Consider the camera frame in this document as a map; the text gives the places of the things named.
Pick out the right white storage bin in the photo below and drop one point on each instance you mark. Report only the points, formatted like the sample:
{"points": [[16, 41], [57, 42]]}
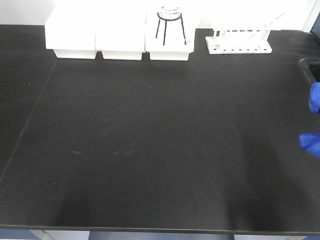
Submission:
{"points": [[174, 50]]}

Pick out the middle white storage bin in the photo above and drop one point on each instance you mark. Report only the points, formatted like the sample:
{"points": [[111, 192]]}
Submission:
{"points": [[120, 27]]}

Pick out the black wire tripod stand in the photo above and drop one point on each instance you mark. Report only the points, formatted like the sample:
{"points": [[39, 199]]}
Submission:
{"points": [[166, 31]]}

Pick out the white test tube rack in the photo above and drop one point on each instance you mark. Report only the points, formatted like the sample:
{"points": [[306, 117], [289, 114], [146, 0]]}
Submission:
{"points": [[244, 33]]}

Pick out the white storage bin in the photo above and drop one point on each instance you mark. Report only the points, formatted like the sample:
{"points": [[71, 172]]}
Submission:
{"points": [[120, 27], [70, 31], [174, 50]]}

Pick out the clear glass dish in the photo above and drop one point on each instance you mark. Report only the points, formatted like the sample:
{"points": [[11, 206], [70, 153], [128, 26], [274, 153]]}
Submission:
{"points": [[169, 12]]}

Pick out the black lab sink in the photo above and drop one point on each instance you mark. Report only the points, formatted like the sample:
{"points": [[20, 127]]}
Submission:
{"points": [[310, 68]]}

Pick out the left white storage bin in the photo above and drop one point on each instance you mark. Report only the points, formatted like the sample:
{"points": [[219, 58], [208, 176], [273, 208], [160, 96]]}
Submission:
{"points": [[70, 31]]}

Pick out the blue cloth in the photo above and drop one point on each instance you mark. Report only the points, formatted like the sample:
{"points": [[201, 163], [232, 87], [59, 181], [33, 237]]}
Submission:
{"points": [[310, 142]]}

